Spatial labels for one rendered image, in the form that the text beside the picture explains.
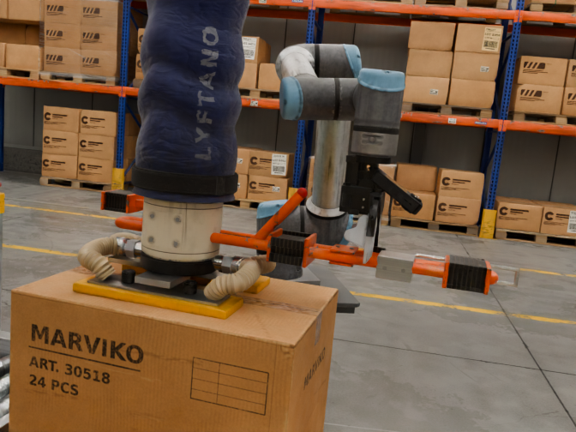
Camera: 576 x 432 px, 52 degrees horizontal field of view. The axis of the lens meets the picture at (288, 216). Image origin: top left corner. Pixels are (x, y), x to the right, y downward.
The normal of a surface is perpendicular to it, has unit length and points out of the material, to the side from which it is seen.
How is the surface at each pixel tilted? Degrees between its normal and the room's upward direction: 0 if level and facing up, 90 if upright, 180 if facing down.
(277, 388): 90
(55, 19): 90
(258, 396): 90
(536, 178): 90
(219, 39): 77
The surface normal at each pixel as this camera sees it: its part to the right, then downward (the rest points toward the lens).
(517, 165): -0.17, 0.14
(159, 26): -0.41, -0.07
